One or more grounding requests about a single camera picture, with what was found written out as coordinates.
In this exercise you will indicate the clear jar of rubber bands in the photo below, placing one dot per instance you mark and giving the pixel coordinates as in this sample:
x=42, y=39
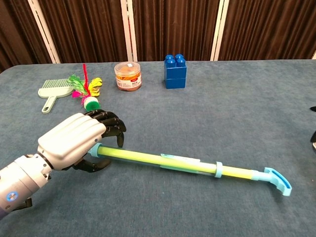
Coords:
x=128, y=79

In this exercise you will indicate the small pale green dustpan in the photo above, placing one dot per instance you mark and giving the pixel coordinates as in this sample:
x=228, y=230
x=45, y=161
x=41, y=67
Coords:
x=54, y=91

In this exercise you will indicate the blue felt table cover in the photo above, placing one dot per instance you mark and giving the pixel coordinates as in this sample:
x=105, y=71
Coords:
x=172, y=118

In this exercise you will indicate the colourful feather shuttlecock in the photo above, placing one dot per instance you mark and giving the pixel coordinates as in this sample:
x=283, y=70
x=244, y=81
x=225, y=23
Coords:
x=91, y=105

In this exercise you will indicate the brown pleated curtain panel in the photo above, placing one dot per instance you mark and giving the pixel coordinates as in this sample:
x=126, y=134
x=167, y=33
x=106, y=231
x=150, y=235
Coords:
x=271, y=27
x=86, y=29
x=14, y=32
x=172, y=27

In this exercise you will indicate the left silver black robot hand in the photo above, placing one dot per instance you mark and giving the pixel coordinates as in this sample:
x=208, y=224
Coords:
x=69, y=138

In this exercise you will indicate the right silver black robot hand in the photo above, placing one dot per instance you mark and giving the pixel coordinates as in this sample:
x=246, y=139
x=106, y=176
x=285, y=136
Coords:
x=314, y=137

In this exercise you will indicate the left silver purple robot arm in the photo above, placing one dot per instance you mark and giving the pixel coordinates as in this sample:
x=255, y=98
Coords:
x=19, y=182

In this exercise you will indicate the blue plastic building block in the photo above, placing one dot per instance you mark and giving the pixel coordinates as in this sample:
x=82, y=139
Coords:
x=175, y=84
x=175, y=71

